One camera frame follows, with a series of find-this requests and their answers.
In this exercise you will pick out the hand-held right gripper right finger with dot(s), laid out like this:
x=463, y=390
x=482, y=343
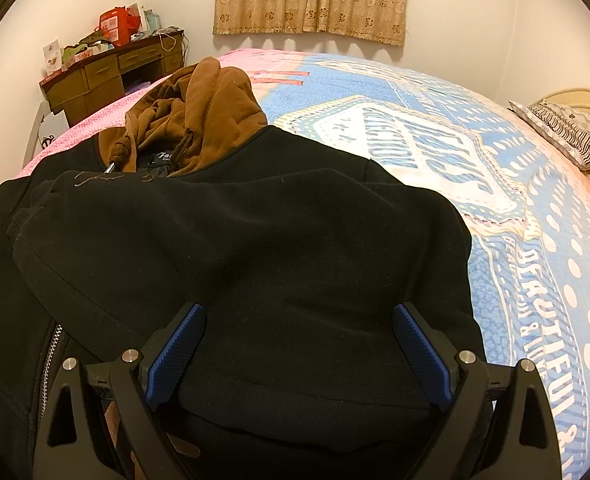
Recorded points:
x=420, y=355

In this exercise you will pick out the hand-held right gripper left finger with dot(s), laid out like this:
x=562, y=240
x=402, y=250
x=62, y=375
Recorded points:
x=175, y=355

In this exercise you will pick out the black jacket with brown hood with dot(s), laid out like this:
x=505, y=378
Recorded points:
x=250, y=235

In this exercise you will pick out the blue and pink printed bedsheet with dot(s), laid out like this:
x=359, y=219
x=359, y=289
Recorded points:
x=425, y=160

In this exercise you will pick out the white printed paper bag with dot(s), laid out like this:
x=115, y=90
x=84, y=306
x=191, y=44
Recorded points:
x=52, y=132

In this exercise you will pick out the patterned pillow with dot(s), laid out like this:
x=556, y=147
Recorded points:
x=562, y=130

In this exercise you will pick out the brown wooden desk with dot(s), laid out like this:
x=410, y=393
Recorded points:
x=100, y=72

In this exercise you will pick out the cream headboard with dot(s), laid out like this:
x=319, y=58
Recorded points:
x=575, y=97

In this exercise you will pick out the pile of green items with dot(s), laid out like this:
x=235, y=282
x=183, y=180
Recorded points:
x=87, y=47

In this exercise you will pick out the white card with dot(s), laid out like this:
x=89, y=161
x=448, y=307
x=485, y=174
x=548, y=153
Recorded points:
x=52, y=54

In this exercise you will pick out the red bag on desk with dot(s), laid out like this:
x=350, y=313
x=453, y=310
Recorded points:
x=117, y=25

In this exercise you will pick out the pale paper bags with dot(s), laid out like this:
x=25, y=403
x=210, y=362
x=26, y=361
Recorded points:
x=147, y=17

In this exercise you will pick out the grey metal frame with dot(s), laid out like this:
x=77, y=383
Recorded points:
x=39, y=120

